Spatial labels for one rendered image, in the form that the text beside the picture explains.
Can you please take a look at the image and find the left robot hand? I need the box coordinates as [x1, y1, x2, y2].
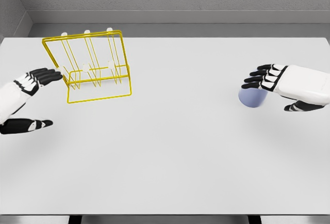
[0, 68, 63, 135]

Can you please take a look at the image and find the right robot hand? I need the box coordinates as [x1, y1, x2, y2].
[240, 63, 330, 112]

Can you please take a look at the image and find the light blue cup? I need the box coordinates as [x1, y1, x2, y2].
[238, 86, 269, 109]

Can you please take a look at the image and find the yellow wire cup holder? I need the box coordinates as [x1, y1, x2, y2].
[41, 27, 134, 104]

